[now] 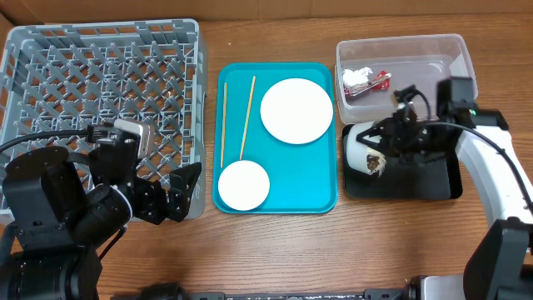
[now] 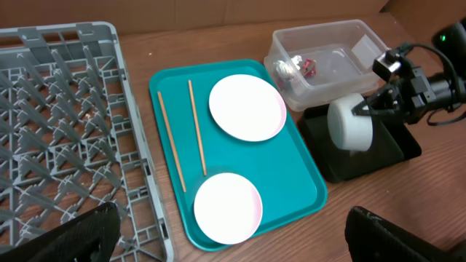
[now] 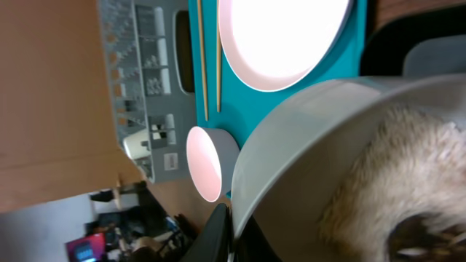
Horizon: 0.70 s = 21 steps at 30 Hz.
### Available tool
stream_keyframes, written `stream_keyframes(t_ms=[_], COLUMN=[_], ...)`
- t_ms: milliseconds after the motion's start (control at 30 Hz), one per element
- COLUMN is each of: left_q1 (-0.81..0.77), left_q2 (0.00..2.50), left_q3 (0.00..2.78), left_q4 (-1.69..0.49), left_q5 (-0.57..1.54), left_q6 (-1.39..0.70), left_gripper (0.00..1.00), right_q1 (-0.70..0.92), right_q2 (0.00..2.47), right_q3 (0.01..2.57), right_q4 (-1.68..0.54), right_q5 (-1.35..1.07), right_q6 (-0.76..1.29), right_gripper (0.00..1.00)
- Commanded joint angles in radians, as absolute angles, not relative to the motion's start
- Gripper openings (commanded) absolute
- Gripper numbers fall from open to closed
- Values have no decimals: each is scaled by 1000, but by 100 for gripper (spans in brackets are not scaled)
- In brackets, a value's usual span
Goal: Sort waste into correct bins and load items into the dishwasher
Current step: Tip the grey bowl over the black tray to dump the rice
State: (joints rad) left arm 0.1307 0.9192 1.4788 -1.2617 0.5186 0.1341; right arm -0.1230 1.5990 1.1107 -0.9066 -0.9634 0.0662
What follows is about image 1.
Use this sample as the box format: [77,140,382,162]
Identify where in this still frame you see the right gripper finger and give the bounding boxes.
[358,142,387,158]
[356,120,394,142]

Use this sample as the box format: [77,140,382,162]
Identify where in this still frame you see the small white plate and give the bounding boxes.
[217,160,271,212]

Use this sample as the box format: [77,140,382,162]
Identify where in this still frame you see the large white plate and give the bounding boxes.
[260,78,333,145]

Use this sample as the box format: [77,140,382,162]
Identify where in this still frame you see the wooden chopstick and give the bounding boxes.
[220,82,227,169]
[239,75,257,160]

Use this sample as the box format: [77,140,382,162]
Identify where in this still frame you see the teal plastic tray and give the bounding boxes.
[212,62,338,213]

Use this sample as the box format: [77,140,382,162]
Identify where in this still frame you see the black tray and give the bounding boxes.
[341,124,463,201]

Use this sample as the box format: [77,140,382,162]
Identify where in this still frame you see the red snack wrapper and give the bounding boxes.
[344,71,391,97]

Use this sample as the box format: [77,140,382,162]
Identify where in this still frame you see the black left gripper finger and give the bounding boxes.
[166,189,192,223]
[168,162,202,196]

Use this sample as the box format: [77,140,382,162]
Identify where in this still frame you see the grey bowl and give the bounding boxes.
[345,124,372,176]

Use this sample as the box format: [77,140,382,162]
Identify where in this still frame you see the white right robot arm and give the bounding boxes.
[343,77,532,299]

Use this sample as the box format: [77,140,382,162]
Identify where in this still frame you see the white tissue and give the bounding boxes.
[342,67,373,88]

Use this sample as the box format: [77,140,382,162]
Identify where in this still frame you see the grey dishwasher rack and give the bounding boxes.
[0,17,208,226]

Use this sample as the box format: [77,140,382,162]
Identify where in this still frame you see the clear plastic bin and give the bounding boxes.
[335,33,478,124]

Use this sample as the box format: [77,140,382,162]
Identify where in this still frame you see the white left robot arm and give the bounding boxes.
[1,124,202,300]

